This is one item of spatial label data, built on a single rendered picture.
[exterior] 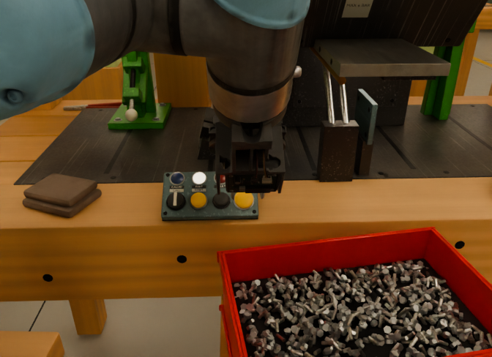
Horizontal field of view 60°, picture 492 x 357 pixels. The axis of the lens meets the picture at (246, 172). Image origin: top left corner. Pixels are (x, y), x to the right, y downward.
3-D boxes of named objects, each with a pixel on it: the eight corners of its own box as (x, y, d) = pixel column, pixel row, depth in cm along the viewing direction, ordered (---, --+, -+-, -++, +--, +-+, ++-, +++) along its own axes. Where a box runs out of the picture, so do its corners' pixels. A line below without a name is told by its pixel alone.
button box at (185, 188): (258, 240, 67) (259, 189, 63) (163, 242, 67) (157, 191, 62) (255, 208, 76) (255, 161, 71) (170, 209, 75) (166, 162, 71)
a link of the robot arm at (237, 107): (206, 28, 37) (299, 27, 37) (209, 64, 41) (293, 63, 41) (205, 97, 34) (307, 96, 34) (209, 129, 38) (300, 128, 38)
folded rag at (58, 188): (103, 195, 73) (101, 180, 71) (70, 220, 66) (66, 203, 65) (58, 185, 76) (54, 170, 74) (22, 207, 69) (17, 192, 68)
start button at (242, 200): (253, 208, 65) (253, 205, 64) (234, 209, 65) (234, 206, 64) (252, 192, 67) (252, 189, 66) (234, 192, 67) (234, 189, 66)
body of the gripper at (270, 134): (214, 197, 48) (208, 140, 37) (214, 132, 51) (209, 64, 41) (282, 195, 48) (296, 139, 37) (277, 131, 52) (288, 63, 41)
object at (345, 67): (446, 84, 62) (452, 63, 60) (337, 85, 61) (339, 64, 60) (369, 36, 96) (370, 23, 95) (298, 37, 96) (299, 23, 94)
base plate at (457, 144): (603, 183, 81) (608, 173, 80) (15, 193, 77) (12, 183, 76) (485, 110, 118) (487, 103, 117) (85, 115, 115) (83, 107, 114)
